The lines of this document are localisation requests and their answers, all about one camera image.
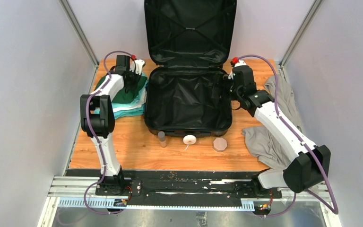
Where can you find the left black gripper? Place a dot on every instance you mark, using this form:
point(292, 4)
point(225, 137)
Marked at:
point(137, 77)

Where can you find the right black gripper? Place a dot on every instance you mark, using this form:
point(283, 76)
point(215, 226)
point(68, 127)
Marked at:
point(225, 82)

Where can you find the dark green shirt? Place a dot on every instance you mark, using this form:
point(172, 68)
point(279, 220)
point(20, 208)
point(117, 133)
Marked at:
point(123, 89)

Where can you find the light mint shirt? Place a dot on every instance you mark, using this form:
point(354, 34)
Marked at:
point(137, 102)

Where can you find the teal shirt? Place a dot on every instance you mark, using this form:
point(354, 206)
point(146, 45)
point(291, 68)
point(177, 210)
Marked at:
point(135, 112)

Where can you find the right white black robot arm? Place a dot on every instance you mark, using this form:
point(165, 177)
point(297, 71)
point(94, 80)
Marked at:
point(309, 163)

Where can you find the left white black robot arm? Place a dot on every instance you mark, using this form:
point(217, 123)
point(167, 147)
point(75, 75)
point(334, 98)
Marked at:
point(97, 117)

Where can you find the black open suitcase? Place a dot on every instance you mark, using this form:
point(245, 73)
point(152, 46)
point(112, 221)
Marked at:
point(189, 41)

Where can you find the brown grey cylinder bottle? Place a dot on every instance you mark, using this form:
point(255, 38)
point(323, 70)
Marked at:
point(162, 139)

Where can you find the white round compact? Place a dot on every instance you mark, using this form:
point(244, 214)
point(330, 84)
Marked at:
point(189, 139)

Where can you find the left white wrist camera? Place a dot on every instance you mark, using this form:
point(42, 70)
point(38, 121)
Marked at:
point(137, 65)

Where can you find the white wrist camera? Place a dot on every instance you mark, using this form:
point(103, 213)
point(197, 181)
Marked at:
point(137, 65)
point(235, 62)

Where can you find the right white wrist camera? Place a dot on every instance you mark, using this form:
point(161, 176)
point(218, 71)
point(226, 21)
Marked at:
point(235, 62)

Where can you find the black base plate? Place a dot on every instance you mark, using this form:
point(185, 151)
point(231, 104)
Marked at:
point(187, 189)

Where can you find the left aluminium corner post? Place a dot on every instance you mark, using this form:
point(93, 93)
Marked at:
point(65, 4)

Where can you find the aluminium corner post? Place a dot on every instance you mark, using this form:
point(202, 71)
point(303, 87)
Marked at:
point(65, 4)
point(300, 32)

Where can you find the right aluminium corner post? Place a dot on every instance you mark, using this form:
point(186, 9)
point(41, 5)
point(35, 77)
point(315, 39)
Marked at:
point(300, 32)

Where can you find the aluminium rail frame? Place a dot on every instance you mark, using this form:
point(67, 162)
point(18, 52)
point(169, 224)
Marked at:
point(67, 205)

